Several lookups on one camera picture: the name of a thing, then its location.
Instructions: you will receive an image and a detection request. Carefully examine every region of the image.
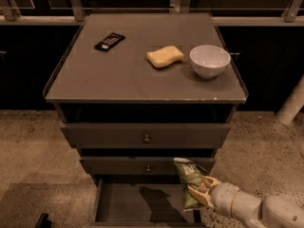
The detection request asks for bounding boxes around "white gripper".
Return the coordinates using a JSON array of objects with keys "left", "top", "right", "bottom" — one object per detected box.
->
[{"left": 187, "top": 176, "right": 240, "bottom": 217}]

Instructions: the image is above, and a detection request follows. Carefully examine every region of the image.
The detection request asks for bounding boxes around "green jalapeno chip bag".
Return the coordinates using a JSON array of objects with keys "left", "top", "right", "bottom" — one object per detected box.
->
[{"left": 173, "top": 158, "right": 207, "bottom": 212}]

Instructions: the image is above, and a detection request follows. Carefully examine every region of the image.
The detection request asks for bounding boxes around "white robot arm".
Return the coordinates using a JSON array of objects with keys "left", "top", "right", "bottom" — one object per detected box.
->
[{"left": 195, "top": 82, "right": 304, "bottom": 228}]

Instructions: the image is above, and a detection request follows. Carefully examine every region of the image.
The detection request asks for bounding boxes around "bottom grey drawer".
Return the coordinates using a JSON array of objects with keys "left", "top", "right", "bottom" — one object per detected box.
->
[{"left": 89, "top": 177, "right": 206, "bottom": 228}]

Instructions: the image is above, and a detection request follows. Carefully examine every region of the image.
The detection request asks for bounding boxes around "grey drawer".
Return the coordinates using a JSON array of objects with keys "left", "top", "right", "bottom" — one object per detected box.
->
[
  {"left": 61, "top": 123, "right": 230, "bottom": 149},
  {"left": 79, "top": 156, "right": 217, "bottom": 177},
  {"left": 89, "top": 177, "right": 206, "bottom": 228}
]

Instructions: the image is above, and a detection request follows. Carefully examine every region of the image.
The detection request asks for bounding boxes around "top grey drawer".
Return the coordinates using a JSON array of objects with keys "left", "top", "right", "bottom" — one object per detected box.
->
[{"left": 61, "top": 123, "right": 230, "bottom": 149}]

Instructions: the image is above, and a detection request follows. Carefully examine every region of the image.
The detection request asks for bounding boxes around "middle grey drawer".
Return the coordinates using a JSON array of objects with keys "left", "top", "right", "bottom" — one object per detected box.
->
[{"left": 79, "top": 156, "right": 217, "bottom": 177}]

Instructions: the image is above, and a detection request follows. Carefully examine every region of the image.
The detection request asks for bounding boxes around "grey drawer cabinet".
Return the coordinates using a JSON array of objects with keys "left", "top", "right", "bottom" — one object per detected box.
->
[{"left": 43, "top": 12, "right": 249, "bottom": 228}]

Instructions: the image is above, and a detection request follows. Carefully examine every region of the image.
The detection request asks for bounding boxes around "white bowl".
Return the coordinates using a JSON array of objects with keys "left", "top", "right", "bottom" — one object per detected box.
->
[{"left": 189, "top": 45, "right": 231, "bottom": 79}]

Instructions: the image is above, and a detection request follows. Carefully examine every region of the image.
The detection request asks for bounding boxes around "yellow sponge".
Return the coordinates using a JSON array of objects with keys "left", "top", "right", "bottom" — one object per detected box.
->
[{"left": 146, "top": 46, "right": 184, "bottom": 68}]

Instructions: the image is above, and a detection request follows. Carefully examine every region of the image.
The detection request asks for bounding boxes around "black object on floor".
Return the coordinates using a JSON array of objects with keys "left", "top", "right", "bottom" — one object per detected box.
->
[{"left": 35, "top": 213, "right": 51, "bottom": 228}]

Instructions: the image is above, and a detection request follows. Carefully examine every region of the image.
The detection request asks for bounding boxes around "black candy bar wrapper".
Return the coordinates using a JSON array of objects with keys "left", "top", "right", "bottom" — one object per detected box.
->
[{"left": 94, "top": 32, "right": 125, "bottom": 51}]

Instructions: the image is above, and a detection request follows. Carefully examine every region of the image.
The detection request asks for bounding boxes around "metal railing frame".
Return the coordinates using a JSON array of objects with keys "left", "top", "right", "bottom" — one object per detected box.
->
[{"left": 0, "top": 0, "right": 304, "bottom": 27}]

